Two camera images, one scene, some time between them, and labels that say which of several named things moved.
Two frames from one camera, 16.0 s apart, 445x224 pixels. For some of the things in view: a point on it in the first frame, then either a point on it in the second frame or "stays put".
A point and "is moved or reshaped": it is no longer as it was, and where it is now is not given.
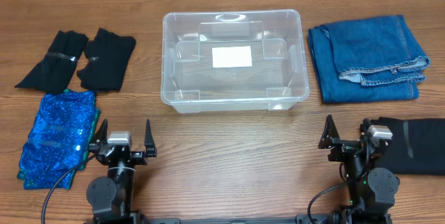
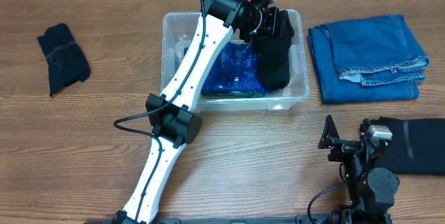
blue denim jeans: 368,60 stays put
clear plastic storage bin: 238,61 stays put
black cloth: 109,54 -> 272,46
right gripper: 329,138 stays put
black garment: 417,146 stays put
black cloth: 56,70 is moved or reshaped
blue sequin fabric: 59,139 -> 236,73
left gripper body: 122,153 -> 274,22
